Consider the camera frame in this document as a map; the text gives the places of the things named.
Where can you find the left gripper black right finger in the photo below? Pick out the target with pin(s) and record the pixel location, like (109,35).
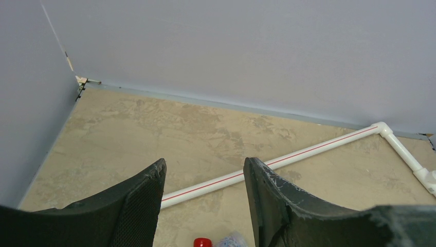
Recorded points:
(283,214)

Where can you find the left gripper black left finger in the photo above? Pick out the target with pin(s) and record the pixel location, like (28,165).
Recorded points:
(125,214)

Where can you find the white pvc pipe frame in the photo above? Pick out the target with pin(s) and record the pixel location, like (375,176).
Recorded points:
(423,175)

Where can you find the black faucet with red handle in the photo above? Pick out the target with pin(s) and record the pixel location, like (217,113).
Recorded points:
(202,242)

